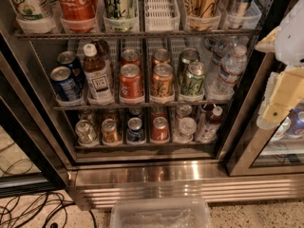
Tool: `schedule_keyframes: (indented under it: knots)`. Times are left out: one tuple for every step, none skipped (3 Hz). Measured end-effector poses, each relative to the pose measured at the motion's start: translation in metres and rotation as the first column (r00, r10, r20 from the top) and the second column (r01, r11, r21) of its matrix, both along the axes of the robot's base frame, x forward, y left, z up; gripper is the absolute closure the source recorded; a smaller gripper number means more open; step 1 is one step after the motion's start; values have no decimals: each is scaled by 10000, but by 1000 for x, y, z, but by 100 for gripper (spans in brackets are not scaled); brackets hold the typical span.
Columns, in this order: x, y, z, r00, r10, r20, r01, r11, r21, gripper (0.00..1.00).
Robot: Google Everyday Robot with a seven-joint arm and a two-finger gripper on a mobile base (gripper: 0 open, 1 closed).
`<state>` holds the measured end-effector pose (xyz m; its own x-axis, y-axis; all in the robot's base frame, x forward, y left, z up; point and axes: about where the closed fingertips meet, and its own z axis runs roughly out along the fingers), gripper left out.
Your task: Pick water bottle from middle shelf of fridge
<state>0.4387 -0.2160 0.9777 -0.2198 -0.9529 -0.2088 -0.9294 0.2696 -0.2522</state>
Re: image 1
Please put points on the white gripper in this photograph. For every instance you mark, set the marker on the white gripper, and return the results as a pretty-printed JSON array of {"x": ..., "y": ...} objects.
[{"x": 292, "y": 42}]

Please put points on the clear water bottle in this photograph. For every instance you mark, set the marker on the clear water bottle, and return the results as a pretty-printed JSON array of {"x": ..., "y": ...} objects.
[
  {"x": 232, "y": 66},
  {"x": 219, "y": 46}
]

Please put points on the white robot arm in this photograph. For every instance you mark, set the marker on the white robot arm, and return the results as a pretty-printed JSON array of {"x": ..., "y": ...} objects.
[{"x": 289, "y": 44}]

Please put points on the bottom shelf tea bottle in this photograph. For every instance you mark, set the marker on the bottom shelf tea bottle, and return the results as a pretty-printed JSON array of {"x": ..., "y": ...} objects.
[{"x": 209, "y": 125}]

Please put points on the glass fridge door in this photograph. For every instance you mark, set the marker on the glass fridge door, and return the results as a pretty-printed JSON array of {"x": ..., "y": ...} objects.
[{"x": 249, "y": 150}]

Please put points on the bottom shelf water bottle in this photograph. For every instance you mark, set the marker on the bottom shelf water bottle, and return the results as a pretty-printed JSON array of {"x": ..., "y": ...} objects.
[{"x": 184, "y": 130}]

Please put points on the bottom shelf red can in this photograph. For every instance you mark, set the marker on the bottom shelf red can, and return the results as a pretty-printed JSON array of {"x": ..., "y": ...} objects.
[{"x": 159, "y": 129}]

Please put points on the top shelf green can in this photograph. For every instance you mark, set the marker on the top shelf green can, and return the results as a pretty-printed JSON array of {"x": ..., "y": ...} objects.
[{"x": 120, "y": 9}]

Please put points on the bottom shelf blue can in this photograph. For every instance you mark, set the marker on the bottom shelf blue can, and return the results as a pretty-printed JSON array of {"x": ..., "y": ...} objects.
[{"x": 135, "y": 132}]

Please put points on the stainless steel fridge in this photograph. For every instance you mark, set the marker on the stainless steel fridge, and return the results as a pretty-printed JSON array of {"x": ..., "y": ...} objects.
[{"x": 98, "y": 174}]

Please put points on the rear tea bottle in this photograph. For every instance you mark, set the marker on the rear tea bottle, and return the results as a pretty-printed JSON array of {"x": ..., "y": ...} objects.
[{"x": 103, "y": 49}]

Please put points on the front pure leaf tea bottle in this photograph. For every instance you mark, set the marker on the front pure leaf tea bottle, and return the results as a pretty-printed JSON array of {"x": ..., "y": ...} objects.
[{"x": 96, "y": 73}]

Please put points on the bottom shelf orange can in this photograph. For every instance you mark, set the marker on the bottom shelf orange can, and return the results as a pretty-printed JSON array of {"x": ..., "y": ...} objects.
[{"x": 110, "y": 131}]

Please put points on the top shelf coca-cola can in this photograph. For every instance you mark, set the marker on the top shelf coca-cola can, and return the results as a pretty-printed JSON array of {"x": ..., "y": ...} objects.
[{"x": 78, "y": 10}]

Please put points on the top shelf 7up can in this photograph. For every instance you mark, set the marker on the top shelf 7up can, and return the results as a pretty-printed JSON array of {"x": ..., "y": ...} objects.
[{"x": 33, "y": 9}]

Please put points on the rear green lacroix can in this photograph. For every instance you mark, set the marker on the rear green lacroix can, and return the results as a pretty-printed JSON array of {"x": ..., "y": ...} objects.
[{"x": 187, "y": 56}]

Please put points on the green lacroix can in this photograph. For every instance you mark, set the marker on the green lacroix can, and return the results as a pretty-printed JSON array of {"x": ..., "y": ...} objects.
[
  {"x": 192, "y": 82},
  {"x": 187, "y": 56}
]

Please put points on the front green lacroix can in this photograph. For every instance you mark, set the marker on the front green lacroix can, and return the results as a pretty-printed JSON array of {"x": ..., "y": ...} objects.
[{"x": 192, "y": 82}]

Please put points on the blue can behind door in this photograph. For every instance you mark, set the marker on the blue can behind door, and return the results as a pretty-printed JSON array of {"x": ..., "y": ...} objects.
[{"x": 296, "y": 129}]

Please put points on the rear orange lacroix can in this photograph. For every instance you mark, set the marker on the rear orange lacroix can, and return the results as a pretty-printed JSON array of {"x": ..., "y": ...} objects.
[{"x": 161, "y": 55}]

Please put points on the orange lacroix can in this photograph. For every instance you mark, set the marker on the orange lacroix can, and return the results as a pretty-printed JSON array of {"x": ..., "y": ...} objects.
[
  {"x": 162, "y": 81},
  {"x": 161, "y": 55}
]

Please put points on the empty white plastic tray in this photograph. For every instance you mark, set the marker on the empty white plastic tray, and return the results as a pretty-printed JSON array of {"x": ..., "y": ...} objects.
[{"x": 161, "y": 15}]

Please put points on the front orange lacroix can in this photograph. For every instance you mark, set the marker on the front orange lacroix can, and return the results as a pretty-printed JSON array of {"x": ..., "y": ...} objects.
[{"x": 162, "y": 81}]

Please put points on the rear red coke can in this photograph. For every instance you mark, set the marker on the rear red coke can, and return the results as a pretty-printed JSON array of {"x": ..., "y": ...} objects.
[{"x": 131, "y": 56}]

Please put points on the red coke can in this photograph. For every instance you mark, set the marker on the red coke can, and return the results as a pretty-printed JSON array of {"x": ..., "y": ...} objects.
[
  {"x": 131, "y": 56},
  {"x": 131, "y": 81}
]

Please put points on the front red coke can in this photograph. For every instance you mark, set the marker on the front red coke can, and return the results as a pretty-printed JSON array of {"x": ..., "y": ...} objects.
[{"x": 131, "y": 81}]

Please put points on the rear blue pepsi can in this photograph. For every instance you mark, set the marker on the rear blue pepsi can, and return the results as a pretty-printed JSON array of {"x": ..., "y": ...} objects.
[{"x": 70, "y": 60}]

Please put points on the blue pepsi can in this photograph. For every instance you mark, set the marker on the blue pepsi can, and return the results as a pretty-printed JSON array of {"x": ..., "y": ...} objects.
[
  {"x": 70, "y": 60},
  {"x": 64, "y": 84}
]

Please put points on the front blue pepsi can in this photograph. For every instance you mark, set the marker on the front blue pepsi can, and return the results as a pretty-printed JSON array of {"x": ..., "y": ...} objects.
[{"x": 64, "y": 84}]

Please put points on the clear plastic bin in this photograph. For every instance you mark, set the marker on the clear plastic bin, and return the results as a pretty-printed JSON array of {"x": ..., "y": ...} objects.
[{"x": 188, "y": 212}]

